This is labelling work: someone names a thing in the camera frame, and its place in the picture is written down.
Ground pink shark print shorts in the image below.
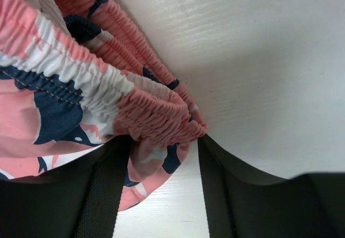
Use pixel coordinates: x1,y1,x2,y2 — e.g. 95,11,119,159
1,0,207,211

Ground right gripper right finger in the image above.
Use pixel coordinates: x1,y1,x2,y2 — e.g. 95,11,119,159
198,136,344,237

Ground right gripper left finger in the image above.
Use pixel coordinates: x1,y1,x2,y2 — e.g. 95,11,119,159
1,136,131,237

